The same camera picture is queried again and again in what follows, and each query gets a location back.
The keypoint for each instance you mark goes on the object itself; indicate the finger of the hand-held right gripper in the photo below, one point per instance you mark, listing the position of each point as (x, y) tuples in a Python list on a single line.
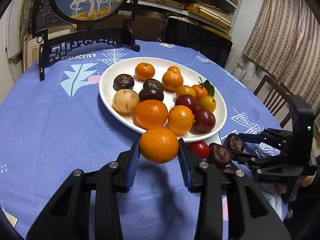
[(250, 162), (260, 137)]

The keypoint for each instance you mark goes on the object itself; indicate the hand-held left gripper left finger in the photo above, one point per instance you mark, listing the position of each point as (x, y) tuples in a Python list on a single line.
[(132, 165)]

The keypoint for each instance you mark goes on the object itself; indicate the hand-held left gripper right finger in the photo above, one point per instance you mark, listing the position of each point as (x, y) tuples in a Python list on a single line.
[(185, 165)]

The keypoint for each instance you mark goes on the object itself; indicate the red cherry tomato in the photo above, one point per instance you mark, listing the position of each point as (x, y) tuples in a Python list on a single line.
[(199, 149)]

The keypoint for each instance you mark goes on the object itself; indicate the dark brown water chestnut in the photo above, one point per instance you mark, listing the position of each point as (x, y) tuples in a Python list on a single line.
[(220, 155), (123, 82), (153, 84), (234, 142), (226, 170), (151, 95)]

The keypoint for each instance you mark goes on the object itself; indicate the dark red plum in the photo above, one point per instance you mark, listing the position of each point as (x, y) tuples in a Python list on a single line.
[(186, 102), (204, 120)]

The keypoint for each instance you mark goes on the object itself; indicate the yellow green kumquat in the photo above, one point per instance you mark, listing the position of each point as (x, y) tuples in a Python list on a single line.
[(207, 103)]

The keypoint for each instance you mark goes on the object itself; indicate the pale beige round fruit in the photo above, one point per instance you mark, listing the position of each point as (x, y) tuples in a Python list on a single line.
[(125, 101)]

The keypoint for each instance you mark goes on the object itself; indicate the small leafy mandarin orange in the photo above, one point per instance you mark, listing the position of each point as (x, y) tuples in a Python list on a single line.
[(199, 90)]

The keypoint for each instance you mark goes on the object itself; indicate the white oval plate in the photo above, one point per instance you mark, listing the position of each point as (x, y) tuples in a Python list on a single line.
[(106, 90)]

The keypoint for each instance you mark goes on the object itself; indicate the person's right hand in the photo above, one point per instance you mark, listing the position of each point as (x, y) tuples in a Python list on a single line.
[(307, 181)]

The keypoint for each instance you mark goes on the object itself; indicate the dark wooden slatted chair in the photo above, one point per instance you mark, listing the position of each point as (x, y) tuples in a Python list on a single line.
[(276, 87)]

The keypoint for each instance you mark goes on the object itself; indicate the white thermos jug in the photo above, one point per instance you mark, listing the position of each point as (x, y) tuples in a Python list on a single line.
[(238, 71)]

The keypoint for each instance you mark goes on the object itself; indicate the blue printed tablecloth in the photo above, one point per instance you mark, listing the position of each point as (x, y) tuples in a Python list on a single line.
[(50, 117)]

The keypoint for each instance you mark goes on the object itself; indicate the beige checked curtain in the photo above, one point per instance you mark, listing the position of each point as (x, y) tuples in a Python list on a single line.
[(282, 30)]

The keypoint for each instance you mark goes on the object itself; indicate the black flat panel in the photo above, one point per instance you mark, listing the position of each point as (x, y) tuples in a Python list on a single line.
[(200, 40)]

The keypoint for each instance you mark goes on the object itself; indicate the brown cardboard box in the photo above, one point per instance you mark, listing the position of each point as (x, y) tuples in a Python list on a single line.
[(150, 27)]

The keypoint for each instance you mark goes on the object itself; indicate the beige framed panel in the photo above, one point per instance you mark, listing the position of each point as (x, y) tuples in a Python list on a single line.
[(32, 52)]

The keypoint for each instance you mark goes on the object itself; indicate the white metal shelf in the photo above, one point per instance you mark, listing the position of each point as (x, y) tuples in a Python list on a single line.
[(155, 4)]

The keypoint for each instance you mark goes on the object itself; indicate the blue patterned fabric boxes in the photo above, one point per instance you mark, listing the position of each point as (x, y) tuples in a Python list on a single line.
[(45, 12)]

